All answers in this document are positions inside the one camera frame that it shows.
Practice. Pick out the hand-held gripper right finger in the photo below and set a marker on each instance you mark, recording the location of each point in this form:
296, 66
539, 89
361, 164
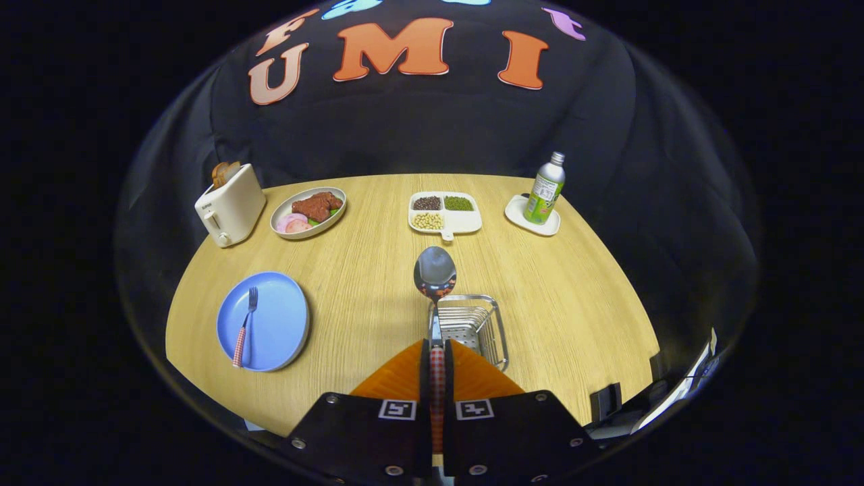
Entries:
513, 432

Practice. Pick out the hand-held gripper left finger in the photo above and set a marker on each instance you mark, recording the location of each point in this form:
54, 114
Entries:
364, 432

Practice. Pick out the small black box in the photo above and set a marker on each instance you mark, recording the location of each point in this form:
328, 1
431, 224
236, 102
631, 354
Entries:
604, 403

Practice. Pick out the blue round plate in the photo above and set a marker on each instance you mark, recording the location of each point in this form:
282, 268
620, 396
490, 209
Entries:
277, 317

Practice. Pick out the white divided dish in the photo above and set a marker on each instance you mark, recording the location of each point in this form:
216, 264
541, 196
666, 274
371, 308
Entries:
466, 221

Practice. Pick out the white coaster dish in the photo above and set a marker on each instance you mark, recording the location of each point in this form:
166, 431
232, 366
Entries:
518, 214

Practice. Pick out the pink ham slices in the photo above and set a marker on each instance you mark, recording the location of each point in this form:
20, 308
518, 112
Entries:
293, 223

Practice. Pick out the heap of yellow soybeans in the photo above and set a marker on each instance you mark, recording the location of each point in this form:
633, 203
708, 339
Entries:
428, 221

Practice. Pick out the green lettuce leaf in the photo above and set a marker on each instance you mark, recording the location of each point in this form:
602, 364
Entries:
333, 212

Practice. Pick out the brown steak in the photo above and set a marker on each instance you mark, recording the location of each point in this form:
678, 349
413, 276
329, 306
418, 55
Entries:
317, 204

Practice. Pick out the heap of green beans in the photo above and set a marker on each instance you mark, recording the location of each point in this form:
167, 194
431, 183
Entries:
458, 203

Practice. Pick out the heap of black beans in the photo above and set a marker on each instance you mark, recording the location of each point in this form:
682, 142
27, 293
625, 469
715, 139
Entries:
426, 202

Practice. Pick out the grey oval plate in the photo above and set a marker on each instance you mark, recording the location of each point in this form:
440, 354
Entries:
337, 196

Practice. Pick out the green drink bottle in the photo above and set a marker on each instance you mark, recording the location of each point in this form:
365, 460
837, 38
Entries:
543, 196

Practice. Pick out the white toaster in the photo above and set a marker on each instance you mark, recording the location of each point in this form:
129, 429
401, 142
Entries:
233, 209

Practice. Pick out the toasted bread slice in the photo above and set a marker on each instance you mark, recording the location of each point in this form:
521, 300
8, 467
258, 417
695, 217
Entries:
233, 170
219, 173

